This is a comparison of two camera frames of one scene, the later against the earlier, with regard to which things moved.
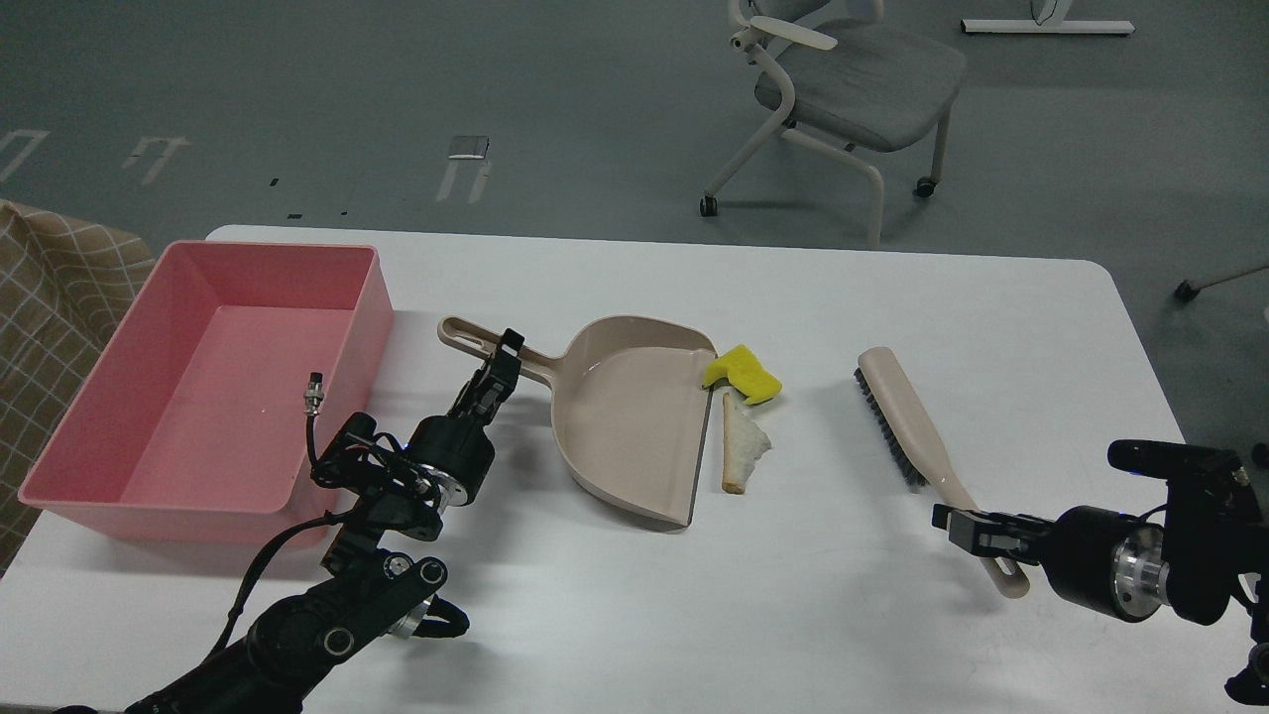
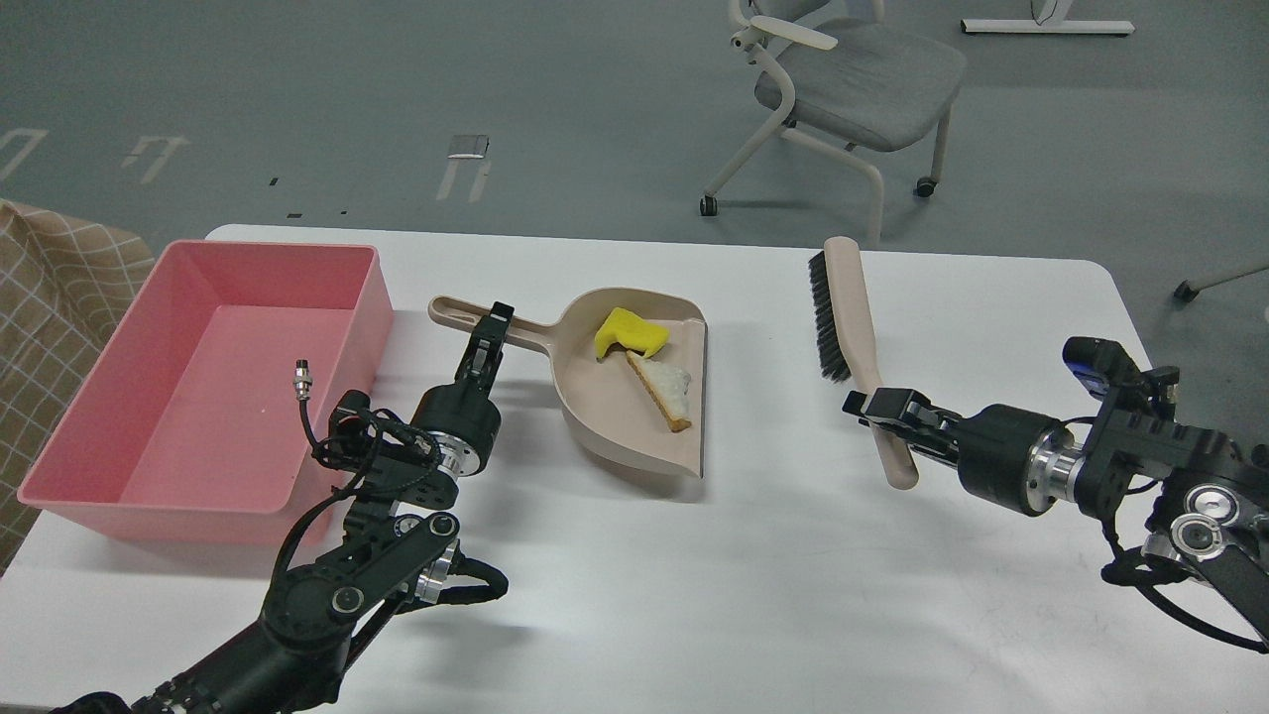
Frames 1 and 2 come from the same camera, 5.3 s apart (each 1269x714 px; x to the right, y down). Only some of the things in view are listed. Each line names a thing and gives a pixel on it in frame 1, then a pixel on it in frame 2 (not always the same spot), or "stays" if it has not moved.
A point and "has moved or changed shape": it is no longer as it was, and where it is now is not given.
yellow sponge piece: (744, 374) to (631, 330)
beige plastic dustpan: (629, 405) has moved or changed shape
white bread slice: (744, 441) to (669, 385)
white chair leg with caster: (1186, 293) stays
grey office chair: (837, 86) stays
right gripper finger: (1001, 535) to (908, 416)
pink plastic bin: (191, 429) stays
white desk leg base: (1049, 17) stays
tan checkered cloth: (63, 284) stays
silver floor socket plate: (469, 147) stays
